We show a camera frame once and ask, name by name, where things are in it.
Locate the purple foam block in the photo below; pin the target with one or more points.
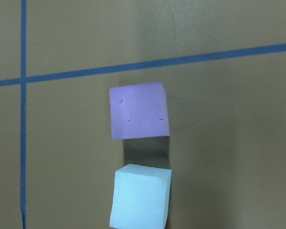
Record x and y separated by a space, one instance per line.
139 111

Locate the light blue foam block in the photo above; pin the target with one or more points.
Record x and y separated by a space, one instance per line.
140 197

